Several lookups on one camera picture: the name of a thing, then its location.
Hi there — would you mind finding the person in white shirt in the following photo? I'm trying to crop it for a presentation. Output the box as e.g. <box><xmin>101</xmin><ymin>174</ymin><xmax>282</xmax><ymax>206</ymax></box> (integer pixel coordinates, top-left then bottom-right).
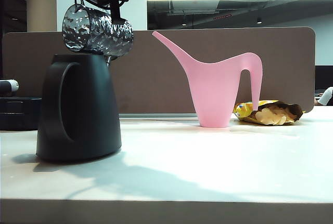
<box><xmin>314</xmin><ymin>86</ymin><xmax>333</xmax><ymax>107</ymax></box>

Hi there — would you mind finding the beige round column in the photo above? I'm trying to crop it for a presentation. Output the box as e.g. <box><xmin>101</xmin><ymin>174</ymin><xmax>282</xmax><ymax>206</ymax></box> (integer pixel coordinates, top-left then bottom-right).
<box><xmin>27</xmin><ymin>0</ymin><xmax>57</xmax><ymax>33</ymax></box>

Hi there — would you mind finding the brown desk divider panel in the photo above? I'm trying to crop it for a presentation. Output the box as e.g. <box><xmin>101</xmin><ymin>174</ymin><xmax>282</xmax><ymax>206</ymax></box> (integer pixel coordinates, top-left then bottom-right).
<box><xmin>1</xmin><ymin>27</ymin><xmax>316</xmax><ymax>114</ymax></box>

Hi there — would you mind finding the textured clear glass mug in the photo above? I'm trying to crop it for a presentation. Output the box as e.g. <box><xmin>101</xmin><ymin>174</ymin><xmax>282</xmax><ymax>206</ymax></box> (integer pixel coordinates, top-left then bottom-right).
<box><xmin>61</xmin><ymin>0</ymin><xmax>135</xmax><ymax>56</ymax></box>

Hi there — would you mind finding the black and white cylinder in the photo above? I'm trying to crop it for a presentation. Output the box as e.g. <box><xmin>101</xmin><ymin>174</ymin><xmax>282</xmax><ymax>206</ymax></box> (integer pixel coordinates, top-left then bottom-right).
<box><xmin>0</xmin><ymin>80</ymin><xmax>19</xmax><ymax>97</ymax></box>

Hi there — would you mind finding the black plastic watering can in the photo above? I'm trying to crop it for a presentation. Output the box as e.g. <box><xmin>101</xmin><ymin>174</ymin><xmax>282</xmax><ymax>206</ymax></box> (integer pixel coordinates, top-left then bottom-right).
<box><xmin>35</xmin><ymin>54</ymin><xmax>122</xmax><ymax>162</ymax></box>

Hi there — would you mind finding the black mesh desk holder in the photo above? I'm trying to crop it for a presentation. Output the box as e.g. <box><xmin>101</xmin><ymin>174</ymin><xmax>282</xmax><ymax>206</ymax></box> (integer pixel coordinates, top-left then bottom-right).
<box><xmin>0</xmin><ymin>96</ymin><xmax>42</xmax><ymax>131</ymax></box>

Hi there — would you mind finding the pink plastic watering can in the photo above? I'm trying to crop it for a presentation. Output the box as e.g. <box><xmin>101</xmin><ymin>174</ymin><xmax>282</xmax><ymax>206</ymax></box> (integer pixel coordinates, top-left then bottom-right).
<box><xmin>151</xmin><ymin>31</ymin><xmax>263</xmax><ymax>128</ymax></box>

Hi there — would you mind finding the yellow potato chips bag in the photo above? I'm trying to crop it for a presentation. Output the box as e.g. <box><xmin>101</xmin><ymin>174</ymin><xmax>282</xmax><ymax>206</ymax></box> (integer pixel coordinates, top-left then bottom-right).
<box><xmin>233</xmin><ymin>100</ymin><xmax>304</xmax><ymax>126</ymax></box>

